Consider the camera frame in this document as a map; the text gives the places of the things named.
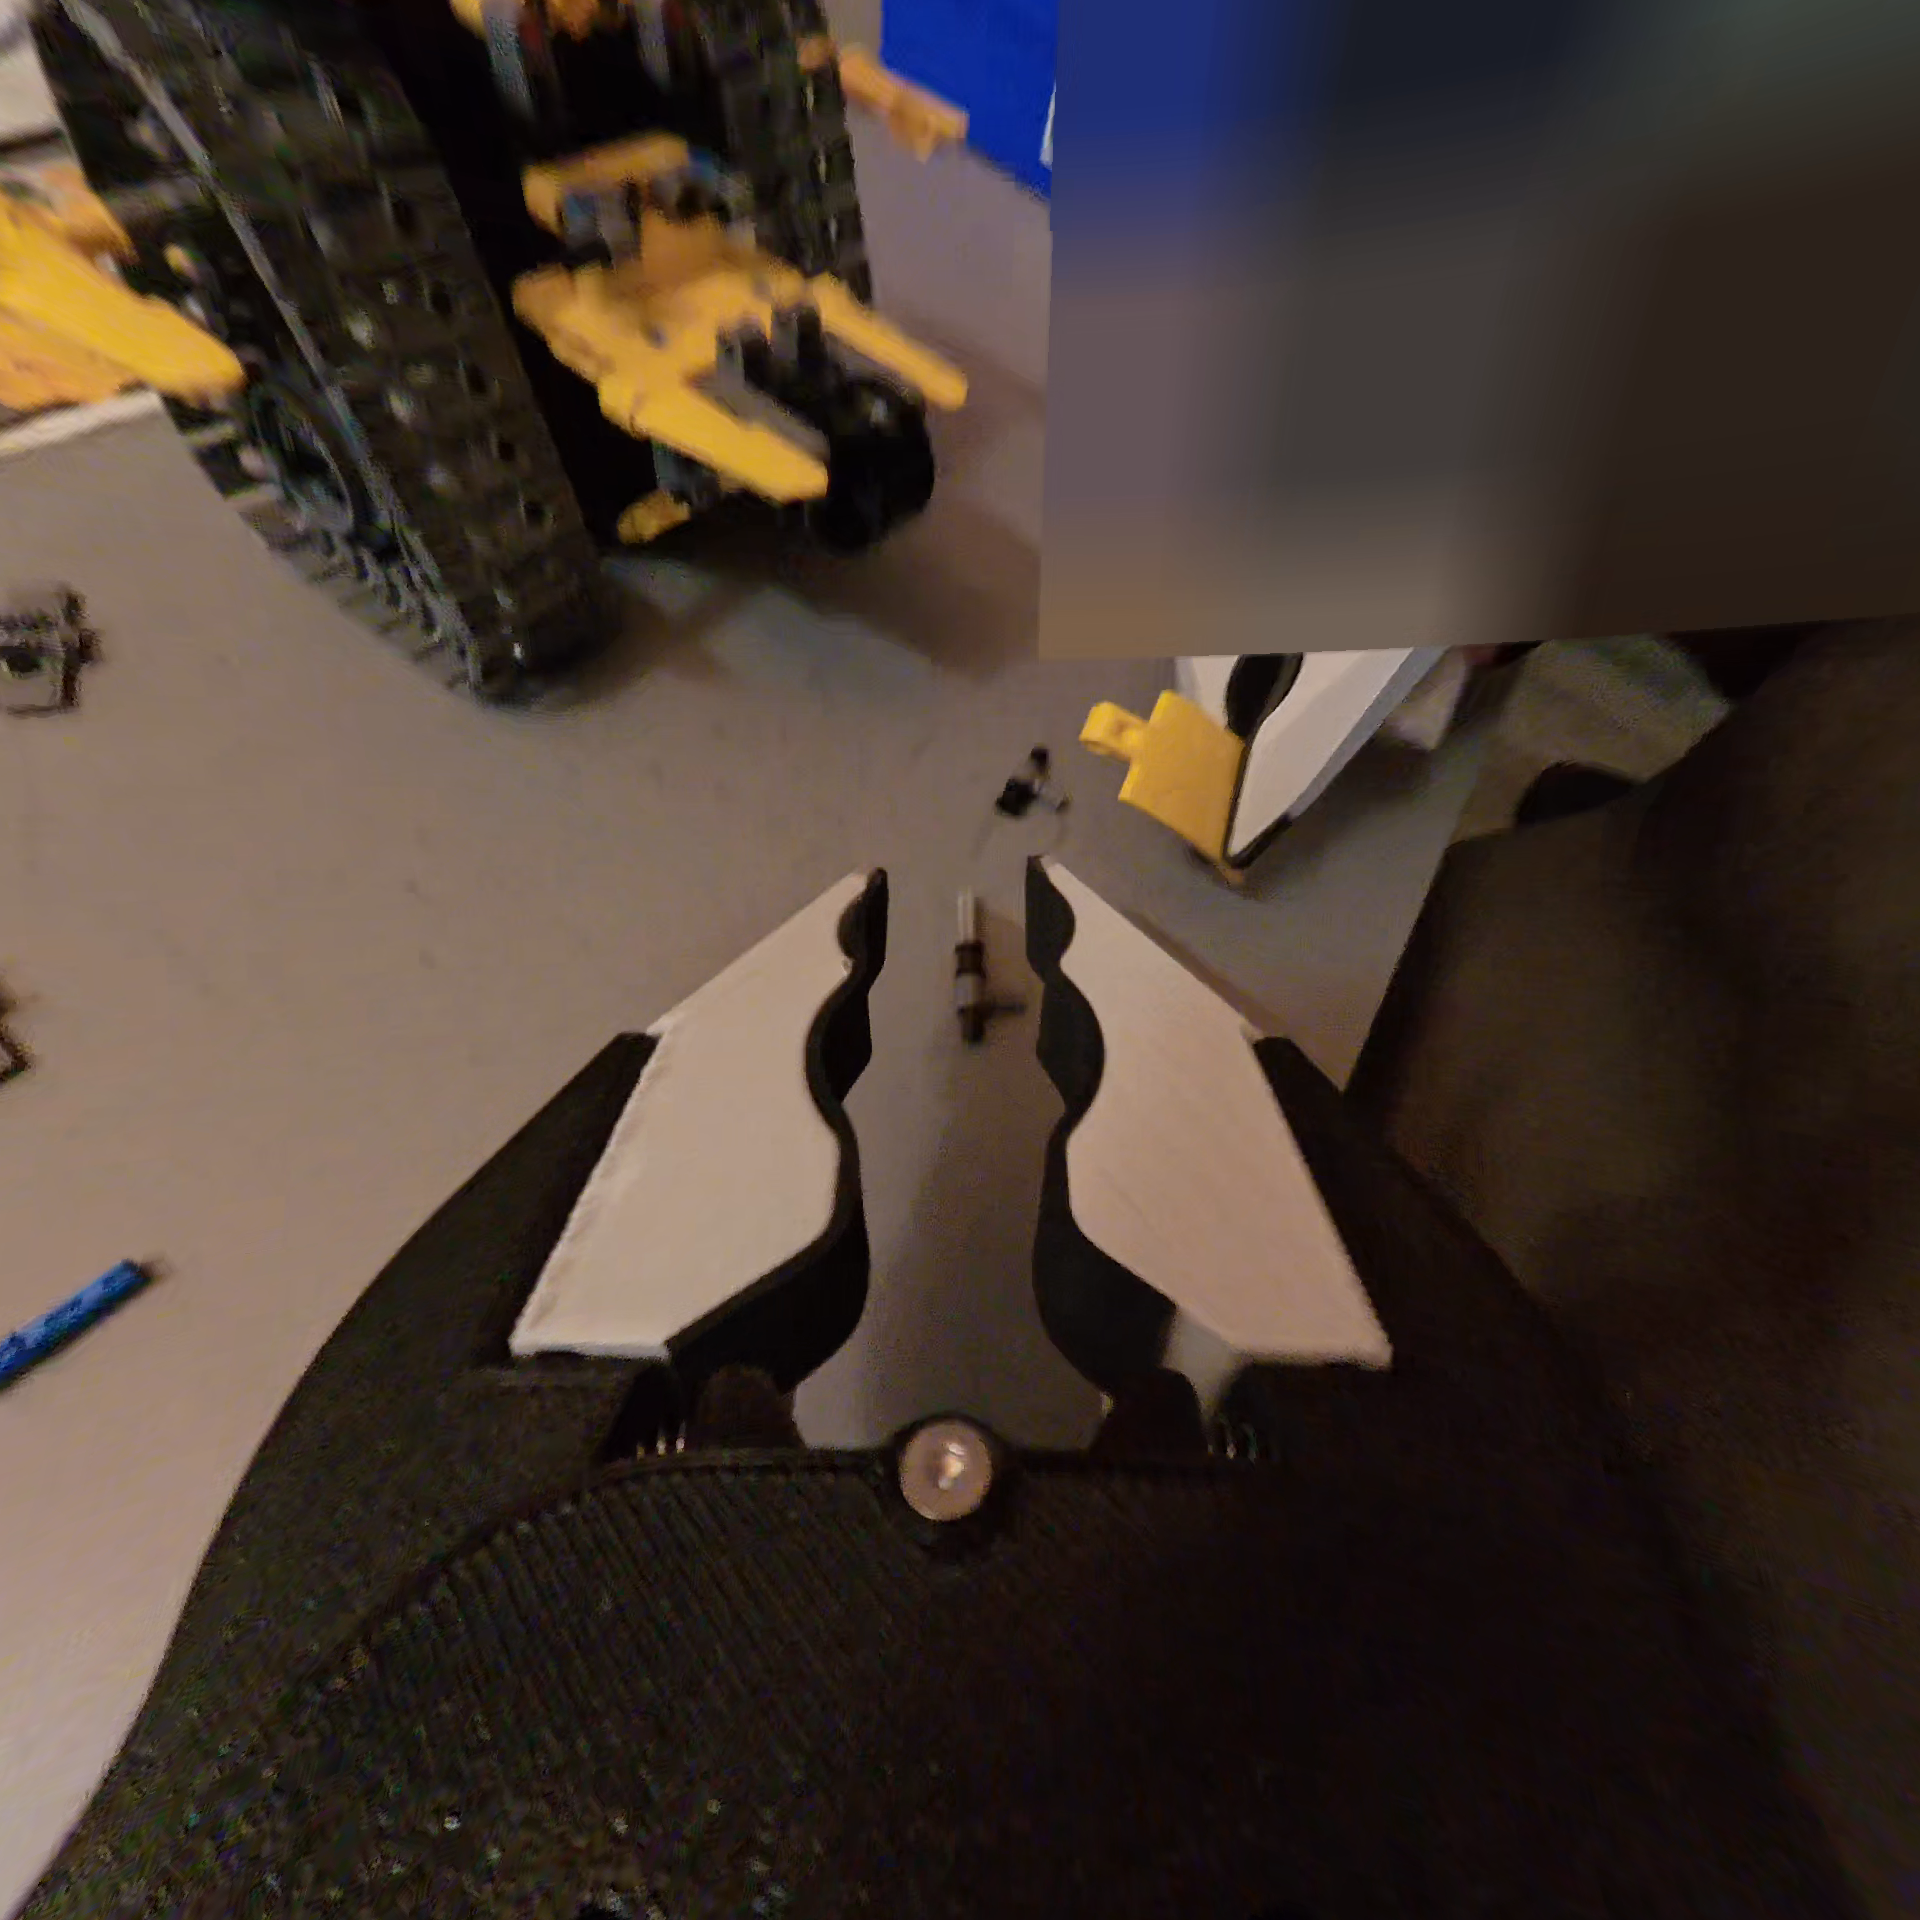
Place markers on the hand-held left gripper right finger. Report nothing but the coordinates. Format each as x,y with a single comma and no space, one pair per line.
1215,1184

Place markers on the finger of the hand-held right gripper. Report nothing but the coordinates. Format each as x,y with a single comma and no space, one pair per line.
1321,734
1203,681

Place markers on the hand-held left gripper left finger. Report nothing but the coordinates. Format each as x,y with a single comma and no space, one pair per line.
706,1171

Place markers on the yellow curved toy panel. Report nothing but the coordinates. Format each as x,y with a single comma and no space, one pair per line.
1179,765

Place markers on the short black grey pin connector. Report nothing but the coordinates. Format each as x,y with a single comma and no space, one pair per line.
1028,787

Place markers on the long grey black axle assembly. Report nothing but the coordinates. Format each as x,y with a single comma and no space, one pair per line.
971,975

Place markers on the dark grey track link piece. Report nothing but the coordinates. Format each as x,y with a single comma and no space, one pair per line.
45,646

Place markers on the blue toy pin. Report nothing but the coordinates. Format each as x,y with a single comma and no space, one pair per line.
76,1319

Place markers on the blue plastic bin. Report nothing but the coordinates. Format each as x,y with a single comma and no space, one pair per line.
961,76

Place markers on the yellow black toy tracked vehicle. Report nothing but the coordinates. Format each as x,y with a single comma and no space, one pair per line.
377,376

